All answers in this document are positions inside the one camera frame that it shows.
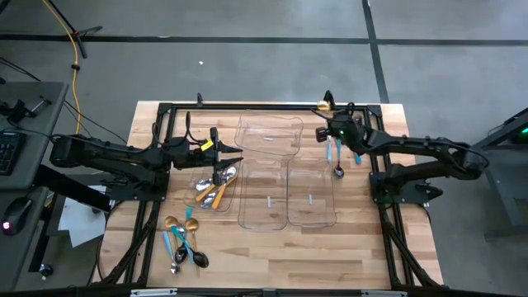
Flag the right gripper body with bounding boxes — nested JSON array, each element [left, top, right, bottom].
[[315, 111, 368, 154]]

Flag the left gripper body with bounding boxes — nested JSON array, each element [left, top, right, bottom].
[[172, 126, 221, 186]]

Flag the wide clear plastic bin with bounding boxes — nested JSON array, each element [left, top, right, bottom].
[[233, 109, 305, 157]]

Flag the narrow clear plastic bin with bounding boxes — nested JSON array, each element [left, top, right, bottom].
[[183, 158, 243, 214], [286, 155, 337, 228], [238, 156, 289, 231]]

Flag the white paper sheets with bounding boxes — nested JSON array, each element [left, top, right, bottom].
[[57, 184, 111, 248]]

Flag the grey desk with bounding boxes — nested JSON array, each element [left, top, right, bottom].
[[0, 81, 69, 292]]

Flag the black tripod stand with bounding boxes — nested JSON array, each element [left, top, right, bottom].
[[40, 0, 104, 59]]

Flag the dark metal side table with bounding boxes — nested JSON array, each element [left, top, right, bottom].
[[472, 106, 528, 240]]

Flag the black device green light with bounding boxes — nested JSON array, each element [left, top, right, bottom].
[[510, 125, 528, 145]]

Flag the black desk clamp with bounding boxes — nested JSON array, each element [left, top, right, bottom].
[[0, 95, 54, 124]]

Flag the black computer mouse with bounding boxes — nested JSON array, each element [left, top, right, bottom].
[[2, 196, 34, 237]]

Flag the black keyboard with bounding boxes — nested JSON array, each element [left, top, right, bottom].
[[0, 130, 26, 177]]

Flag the black aluminium table frame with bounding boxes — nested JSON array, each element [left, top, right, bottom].
[[88, 91, 445, 290]]

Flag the yellow power cable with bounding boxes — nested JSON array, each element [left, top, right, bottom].
[[40, 0, 83, 137]]

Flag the silver bracket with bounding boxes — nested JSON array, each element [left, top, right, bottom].
[[361, 290, 408, 297], [130, 288, 178, 297]]

